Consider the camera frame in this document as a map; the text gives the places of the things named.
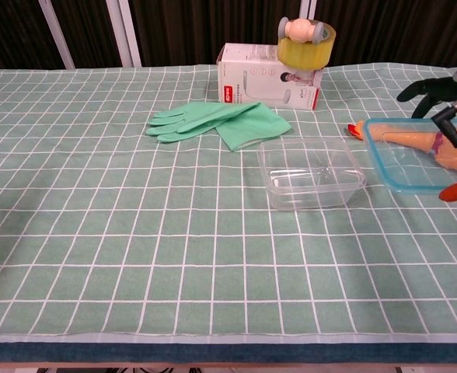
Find green rubber glove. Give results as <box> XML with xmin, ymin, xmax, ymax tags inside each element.
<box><xmin>145</xmin><ymin>101</ymin><xmax>293</xmax><ymax>153</ymax></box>

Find white frame post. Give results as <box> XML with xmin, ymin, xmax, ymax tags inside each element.
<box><xmin>298</xmin><ymin>0</ymin><xmax>318</xmax><ymax>20</ymax></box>
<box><xmin>40</xmin><ymin>0</ymin><xmax>76</xmax><ymax>70</ymax></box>
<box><xmin>107</xmin><ymin>0</ymin><xmax>142</xmax><ymax>68</ymax></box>

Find yellow rubber chicken toy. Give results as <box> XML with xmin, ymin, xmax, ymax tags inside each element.
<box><xmin>347</xmin><ymin>120</ymin><xmax>457</xmax><ymax>174</ymax></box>

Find yellowish clear tape roll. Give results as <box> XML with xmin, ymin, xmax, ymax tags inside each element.
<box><xmin>277</xmin><ymin>25</ymin><xmax>337</xmax><ymax>71</ymax></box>

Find beige grey toy dumbbell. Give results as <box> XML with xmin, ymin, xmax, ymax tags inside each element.
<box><xmin>277</xmin><ymin>17</ymin><xmax>330</xmax><ymax>44</ymax></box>

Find green white checked tablecloth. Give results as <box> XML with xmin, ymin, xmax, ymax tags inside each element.
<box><xmin>0</xmin><ymin>64</ymin><xmax>457</xmax><ymax>345</ymax></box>

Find dark blue under cloth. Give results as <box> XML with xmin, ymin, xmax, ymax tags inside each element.
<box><xmin>0</xmin><ymin>341</ymin><xmax>457</xmax><ymax>365</ymax></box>

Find clear plastic container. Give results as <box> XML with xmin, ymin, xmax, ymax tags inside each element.
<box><xmin>256</xmin><ymin>136</ymin><xmax>368</xmax><ymax>212</ymax></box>

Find black curtain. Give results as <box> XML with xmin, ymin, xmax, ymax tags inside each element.
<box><xmin>0</xmin><ymin>0</ymin><xmax>457</xmax><ymax>70</ymax></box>

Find blue transparent lid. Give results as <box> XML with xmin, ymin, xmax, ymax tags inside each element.
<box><xmin>363</xmin><ymin>117</ymin><xmax>457</xmax><ymax>194</ymax></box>

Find white red product box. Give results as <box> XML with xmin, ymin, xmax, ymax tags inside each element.
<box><xmin>215</xmin><ymin>42</ymin><xmax>323</xmax><ymax>112</ymax></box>

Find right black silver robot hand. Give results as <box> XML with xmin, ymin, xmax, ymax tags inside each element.
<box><xmin>396</xmin><ymin>62</ymin><xmax>457</xmax><ymax>203</ymax></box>

